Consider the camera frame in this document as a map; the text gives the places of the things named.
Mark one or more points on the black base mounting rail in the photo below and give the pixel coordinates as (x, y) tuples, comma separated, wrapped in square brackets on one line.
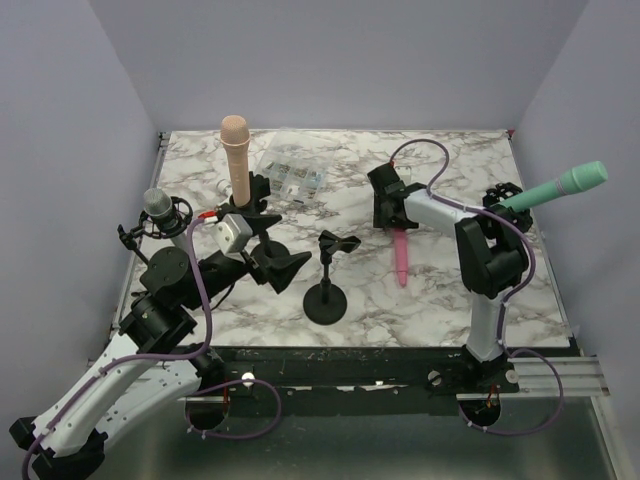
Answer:
[(257, 382)]

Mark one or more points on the black desk mic stand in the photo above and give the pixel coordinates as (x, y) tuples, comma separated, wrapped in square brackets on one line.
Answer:
[(257, 205), (325, 303)]

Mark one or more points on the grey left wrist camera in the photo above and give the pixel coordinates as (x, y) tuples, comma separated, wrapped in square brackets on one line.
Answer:
[(232, 234)]

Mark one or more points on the teal microphone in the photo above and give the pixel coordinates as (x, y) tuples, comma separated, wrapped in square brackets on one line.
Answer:
[(577, 180)]

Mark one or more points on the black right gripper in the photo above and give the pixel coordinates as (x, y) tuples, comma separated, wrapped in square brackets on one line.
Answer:
[(380, 220)]

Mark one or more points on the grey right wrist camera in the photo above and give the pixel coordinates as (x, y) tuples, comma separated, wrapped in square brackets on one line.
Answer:
[(404, 173)]

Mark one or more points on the clear plastic parts box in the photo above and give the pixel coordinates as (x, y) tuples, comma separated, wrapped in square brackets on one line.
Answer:
[(296, 163)]

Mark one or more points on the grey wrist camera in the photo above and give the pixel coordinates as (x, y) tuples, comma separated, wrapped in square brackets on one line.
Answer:
[(404, 173), (232, 234)]

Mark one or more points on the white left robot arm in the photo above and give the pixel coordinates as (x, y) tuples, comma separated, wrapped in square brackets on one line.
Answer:
[(153, 359)]

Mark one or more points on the beige microphone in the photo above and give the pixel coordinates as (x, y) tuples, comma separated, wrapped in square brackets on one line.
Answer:
[(235, 138)]

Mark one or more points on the silver condenser microphone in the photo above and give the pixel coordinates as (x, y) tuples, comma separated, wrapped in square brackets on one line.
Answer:
[(163, 213)]

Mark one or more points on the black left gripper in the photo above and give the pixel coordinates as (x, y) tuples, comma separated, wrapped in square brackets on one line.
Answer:
[(282, 270)]

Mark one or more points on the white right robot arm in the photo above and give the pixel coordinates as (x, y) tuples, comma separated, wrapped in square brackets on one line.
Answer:
[(489, 242)]

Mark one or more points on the small white cylinder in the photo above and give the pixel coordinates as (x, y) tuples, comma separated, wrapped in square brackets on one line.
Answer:
[(224, 187)]

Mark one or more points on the pink microphone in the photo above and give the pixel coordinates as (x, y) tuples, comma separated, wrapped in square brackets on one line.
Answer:
[(400, 243)]

